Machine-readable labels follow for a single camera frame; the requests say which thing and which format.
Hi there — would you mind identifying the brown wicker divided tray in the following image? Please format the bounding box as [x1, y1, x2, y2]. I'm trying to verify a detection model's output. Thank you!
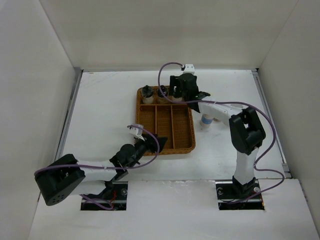
[135, 86, 196, 155]

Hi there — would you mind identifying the purple cable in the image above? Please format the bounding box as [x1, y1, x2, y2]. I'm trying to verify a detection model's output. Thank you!
[33, 124, 162, 210]
[157, 61, 286, 205]

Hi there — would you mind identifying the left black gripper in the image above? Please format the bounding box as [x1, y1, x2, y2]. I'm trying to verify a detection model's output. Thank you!
[127, 133, 167, 169]

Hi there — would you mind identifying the silver lid blue label jar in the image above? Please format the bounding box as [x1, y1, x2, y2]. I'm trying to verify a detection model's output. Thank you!
[199, 114, 213, 129]

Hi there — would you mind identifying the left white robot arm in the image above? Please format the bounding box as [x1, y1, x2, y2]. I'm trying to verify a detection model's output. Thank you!
[34, 134, 168, 206]

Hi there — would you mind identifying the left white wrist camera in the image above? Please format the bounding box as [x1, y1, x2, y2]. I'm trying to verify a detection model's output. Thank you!
[127, 123, 145, 141]

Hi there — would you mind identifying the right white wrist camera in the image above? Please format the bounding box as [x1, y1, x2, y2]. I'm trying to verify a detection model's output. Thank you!
[181, 63, 195, 75]

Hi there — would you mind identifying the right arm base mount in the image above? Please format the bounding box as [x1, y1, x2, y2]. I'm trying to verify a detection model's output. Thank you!
[215, 180, 265, 211]

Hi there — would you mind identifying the black grinder top spice bottle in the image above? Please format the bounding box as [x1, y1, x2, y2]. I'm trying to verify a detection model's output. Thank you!
[171, 86, 183, 103]

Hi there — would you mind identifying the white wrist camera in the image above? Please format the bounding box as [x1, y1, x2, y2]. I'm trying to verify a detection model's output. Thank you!
[127, 123, 145, 141]
[181, 63, 195, 75]

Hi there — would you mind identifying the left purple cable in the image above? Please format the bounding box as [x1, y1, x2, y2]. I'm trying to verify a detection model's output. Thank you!
[33, 124, 162, 210]

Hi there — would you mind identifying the black cap brown spice bottle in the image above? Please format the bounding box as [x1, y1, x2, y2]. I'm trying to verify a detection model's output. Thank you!
[157, 85, 168, 105]

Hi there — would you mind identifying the black cap white spice bottle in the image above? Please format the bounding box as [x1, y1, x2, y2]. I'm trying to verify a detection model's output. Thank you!
[140, 85, 154, 105]

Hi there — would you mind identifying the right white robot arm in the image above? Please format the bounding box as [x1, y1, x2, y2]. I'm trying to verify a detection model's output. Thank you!
[168, 73, 266, 198]

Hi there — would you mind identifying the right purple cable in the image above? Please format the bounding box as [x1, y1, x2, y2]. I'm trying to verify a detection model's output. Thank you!
[157, 61, 286, 205]

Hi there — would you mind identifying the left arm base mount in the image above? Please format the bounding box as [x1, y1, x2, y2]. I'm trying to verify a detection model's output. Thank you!
[80, 181, 129, 211]

